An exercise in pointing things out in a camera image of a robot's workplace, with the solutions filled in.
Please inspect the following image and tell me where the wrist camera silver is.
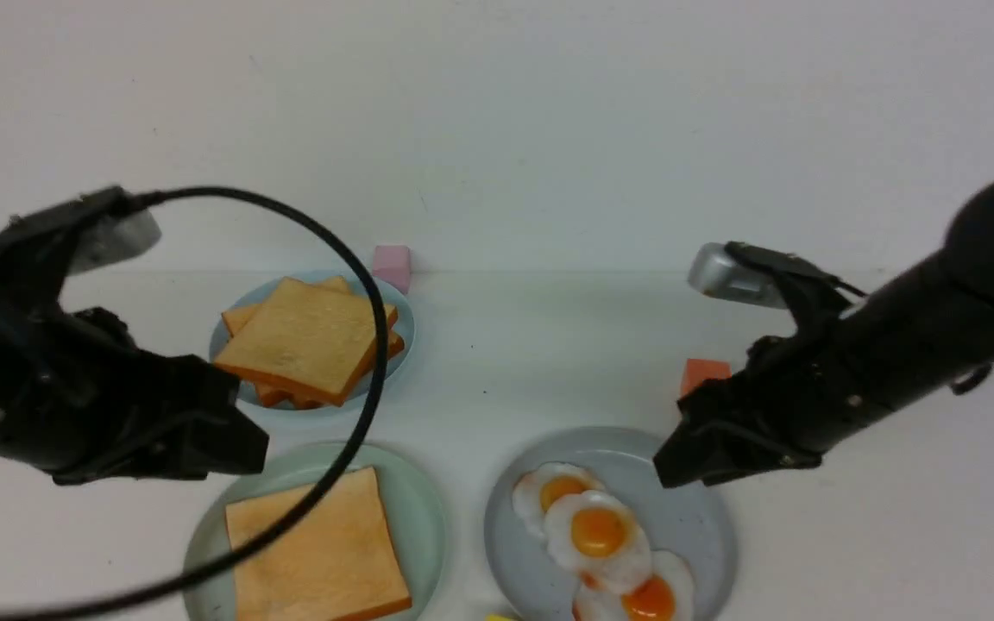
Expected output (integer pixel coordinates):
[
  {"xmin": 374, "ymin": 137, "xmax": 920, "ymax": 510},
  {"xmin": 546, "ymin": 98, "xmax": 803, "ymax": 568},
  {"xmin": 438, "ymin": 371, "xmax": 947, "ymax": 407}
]
[
  {"xmin": 687, "ymin": 242, "xmax": 839, "ymax": 310},
  {"xmin": 0, "ymin": 185, "xmax": 162, "ymax": 277}
]

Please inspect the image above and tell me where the black left cable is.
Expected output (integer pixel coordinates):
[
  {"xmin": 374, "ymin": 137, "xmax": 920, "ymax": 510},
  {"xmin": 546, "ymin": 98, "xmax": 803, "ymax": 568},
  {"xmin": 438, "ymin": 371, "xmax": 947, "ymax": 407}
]
[{"xmin": 0, "ymin": 186, "xmax": 389, "ymax": 621}]

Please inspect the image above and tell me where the grey egg plate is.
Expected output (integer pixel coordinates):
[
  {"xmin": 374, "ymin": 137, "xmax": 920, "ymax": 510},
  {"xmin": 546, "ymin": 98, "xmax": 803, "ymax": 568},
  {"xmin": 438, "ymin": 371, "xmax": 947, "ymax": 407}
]
[{"xmin": 482, "ymin": 427, "xmax": 739, "ymax": 620}]

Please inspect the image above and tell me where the light blue bread plate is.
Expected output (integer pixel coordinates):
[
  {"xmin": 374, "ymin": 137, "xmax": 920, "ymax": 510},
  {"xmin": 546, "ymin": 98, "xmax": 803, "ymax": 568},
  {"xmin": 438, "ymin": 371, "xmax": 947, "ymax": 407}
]
[{"xmin": 208, "ymin": 270, "xmax": 417, "ymax": 413}]

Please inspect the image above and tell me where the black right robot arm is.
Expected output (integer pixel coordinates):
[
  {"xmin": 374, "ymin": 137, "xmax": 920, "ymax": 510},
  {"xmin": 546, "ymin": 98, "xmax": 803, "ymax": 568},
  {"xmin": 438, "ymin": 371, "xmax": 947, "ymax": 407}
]
[{"xmin": 652, "ymin": 184, "xmax": 994, "ymax": 488}]

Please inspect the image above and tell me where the toast slice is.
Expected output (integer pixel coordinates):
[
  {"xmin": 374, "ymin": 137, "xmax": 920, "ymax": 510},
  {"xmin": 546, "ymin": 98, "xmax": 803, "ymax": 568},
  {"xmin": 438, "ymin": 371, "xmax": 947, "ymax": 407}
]
[
  {"xmin": 213, "ymin": 278, "xmax": 376, "ymax": 406},
  {"xmin": 252, "ymin": 382, "xmax": 324, "ymax": 411},
  {"xmin": 234, "ymin": 467, "xmax": 413, "ymax": 620},
  {"xmin": 220, "ymin": 275, "xmax": 406, "ymax": 358}
]

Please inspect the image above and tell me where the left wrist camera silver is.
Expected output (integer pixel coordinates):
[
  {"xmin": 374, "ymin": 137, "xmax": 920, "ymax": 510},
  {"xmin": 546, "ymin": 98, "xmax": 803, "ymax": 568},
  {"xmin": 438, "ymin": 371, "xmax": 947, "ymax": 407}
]
[{"xmin": 0, "ymin": 185, "xmax": 162, "ymax": 277}]

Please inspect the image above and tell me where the mint green plate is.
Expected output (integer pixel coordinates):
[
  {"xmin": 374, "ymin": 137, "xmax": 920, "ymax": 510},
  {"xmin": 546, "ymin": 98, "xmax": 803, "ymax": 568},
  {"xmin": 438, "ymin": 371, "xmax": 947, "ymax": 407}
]
[{"xmin": 183, "ymin": 442, "xmax": 449, "ymax": 620}]

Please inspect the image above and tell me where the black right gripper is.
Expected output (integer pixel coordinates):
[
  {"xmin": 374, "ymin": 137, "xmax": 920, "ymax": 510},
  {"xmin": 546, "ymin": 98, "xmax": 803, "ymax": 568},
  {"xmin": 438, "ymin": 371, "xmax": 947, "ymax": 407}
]
[{"xmin": 652, "ymin": 336, "xmax": 860, "ymax": 488}]

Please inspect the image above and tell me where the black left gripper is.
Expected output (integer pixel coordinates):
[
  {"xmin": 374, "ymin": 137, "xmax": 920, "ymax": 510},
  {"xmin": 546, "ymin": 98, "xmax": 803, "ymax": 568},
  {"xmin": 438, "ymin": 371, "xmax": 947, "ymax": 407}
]
[{"xmin": 0, "ymin": 284, "xmax": 269, "ymax": 485}]

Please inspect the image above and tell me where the orange foam cube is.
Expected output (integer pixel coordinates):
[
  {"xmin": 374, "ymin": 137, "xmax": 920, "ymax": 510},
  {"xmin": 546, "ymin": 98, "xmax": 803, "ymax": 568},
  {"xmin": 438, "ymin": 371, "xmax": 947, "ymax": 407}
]
[{"xmin": 679, "ymin": 358, "xmax": 733, "ymax": 398}]

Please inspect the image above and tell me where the fried egg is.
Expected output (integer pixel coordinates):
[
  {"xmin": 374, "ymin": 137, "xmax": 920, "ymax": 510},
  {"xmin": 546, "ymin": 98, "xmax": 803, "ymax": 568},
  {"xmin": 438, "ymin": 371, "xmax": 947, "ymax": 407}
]
[
  {"xmin": 571, "ymin": 550, "xmax": 695, "ymax": 620},
  {"xmin": 544, "ymin": 491, "xmax": 652, "ymax": 594},
  {"xmin": 510, "ymin": 462, "xmax": 605, "ymax": 540}
]

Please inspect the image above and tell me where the pink foam cube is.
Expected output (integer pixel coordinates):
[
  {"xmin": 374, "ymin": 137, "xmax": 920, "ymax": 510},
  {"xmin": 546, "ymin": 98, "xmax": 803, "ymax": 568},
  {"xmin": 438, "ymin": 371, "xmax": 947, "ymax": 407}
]
[{"xmin": 372, "ymin": 245, "xmax": 412, "ymax": 295}]

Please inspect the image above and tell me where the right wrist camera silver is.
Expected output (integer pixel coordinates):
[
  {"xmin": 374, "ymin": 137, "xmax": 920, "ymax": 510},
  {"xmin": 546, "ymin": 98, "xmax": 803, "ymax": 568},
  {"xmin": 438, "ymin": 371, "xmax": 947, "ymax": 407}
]
[{"xmin": 687, "ymin": 242, "xmax": 839, "ymax": 310}]

